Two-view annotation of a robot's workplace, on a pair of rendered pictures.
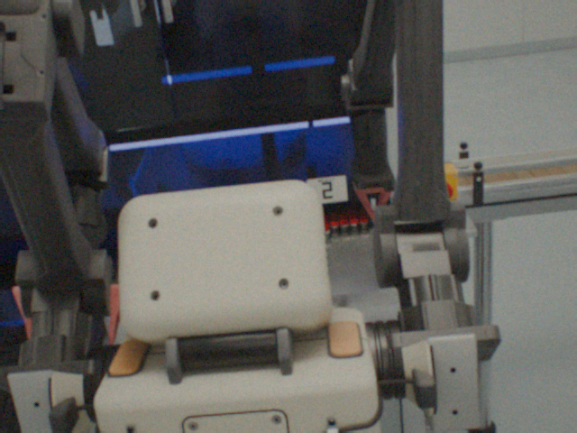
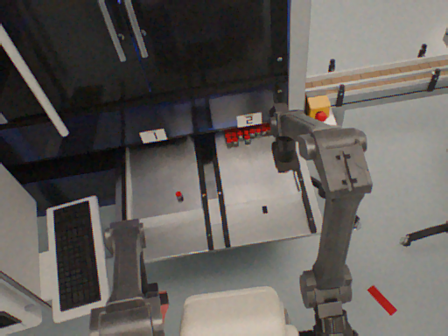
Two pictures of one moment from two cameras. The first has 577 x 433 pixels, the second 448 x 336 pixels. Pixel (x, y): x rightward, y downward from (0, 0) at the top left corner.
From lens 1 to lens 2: 0.75 m
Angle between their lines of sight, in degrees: 32
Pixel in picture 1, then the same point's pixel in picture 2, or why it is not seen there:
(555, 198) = (386, 98)
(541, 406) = not seen: hidden behind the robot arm
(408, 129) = (327, 260)
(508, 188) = (358, 95)
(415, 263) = (325, 310)
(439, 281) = (337, 321)
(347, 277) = (262, 174)
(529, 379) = not seen: hidden behind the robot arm
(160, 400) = not seen: outside the picture
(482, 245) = (338, 118)
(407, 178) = (324, 276)
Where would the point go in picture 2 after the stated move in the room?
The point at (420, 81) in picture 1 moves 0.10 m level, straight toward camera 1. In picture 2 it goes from (338, 245) to (341, 297)
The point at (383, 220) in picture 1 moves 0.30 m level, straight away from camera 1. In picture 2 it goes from (309, 287) to (296, 171)
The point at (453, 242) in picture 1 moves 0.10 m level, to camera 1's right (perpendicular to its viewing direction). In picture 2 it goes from (344, 293) to (388, 284)
